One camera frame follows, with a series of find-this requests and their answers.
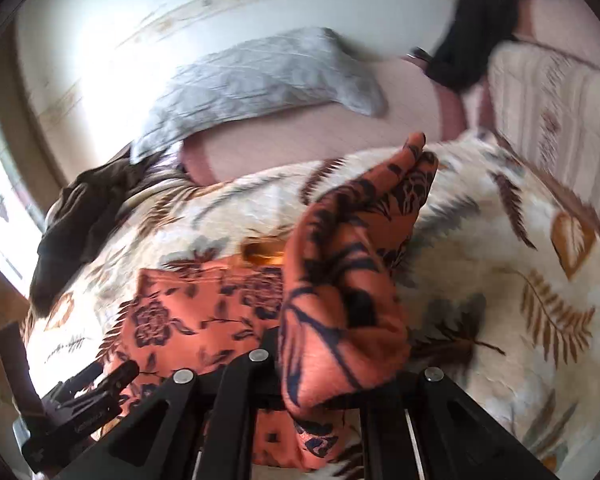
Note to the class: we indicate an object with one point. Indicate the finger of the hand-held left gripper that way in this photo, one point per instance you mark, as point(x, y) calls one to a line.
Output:
point(120, 377)

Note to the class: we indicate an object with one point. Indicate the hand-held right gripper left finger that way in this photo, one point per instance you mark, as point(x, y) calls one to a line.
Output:
point(240, 385)

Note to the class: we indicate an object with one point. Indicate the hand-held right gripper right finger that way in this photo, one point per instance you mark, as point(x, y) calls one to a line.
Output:
point(430, 410)

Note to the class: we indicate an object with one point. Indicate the orange floral garment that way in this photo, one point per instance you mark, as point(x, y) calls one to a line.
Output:
point(340, 285)

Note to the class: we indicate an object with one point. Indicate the leaf print fleece blanket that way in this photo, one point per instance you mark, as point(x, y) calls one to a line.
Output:
point(480, 270)

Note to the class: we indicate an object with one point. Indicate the dark brown fleece garment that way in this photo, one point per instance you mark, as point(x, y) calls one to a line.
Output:
point(85, 220)

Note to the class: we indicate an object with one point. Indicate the pink bolster pillow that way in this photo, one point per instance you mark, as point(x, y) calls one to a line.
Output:
point(570, 20)
point(305, 135)

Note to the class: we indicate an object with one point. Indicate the grey quilted pillow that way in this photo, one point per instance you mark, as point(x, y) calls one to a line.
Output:
point(260, 80)

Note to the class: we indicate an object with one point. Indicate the striped cushion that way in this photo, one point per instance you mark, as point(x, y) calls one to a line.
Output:
point(555, 110)

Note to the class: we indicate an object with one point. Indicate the black cloth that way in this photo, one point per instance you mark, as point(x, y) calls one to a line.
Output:
point(475, 25)

